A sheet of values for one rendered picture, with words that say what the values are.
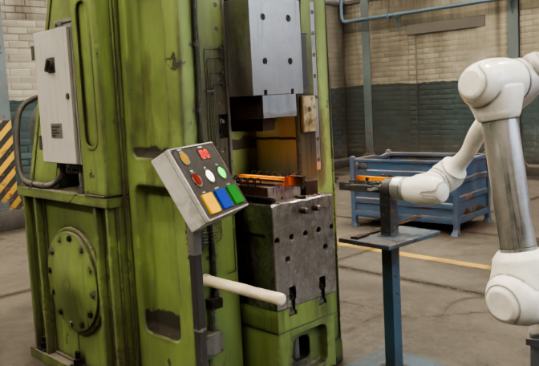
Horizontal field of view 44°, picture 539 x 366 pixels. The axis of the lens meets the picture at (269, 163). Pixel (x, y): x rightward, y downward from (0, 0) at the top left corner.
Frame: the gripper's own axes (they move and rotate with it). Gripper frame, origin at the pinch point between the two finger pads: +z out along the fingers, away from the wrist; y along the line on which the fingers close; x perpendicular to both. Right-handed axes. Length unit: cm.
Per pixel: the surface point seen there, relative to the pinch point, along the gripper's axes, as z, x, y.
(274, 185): 35.2, -1.4, -8.0
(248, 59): 37, 51, -17
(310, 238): 29.0, -26.0, 5.7
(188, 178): 14, 10, -69
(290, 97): 35.1, 35.3, 4.2
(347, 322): 85, -100, 95
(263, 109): 35.1, 31.0, -12.2
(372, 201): 242, -73, 328
